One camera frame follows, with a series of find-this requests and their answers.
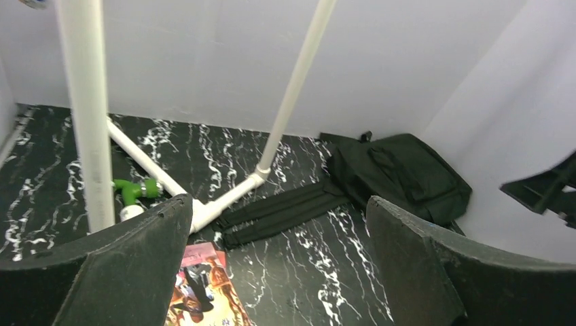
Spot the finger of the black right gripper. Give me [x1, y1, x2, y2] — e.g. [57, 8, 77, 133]
[500, 153, 575, 229]

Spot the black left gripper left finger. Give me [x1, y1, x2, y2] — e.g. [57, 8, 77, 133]
[1, 194, 193, 325]

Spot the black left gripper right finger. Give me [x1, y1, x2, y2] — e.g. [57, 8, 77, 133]
[366, 196, 575, 325]

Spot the black student backpack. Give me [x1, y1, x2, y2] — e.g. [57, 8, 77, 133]
[214, 132, 473, 249]

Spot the pink comic book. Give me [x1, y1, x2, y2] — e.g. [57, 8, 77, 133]
[164, 242, 251, 326]

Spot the green pipe valve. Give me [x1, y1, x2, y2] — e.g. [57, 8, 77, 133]
[111, 178, 164, 206]

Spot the white PVC pipe frame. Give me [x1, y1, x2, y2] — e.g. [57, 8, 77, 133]
[54, 1, 336, 233]

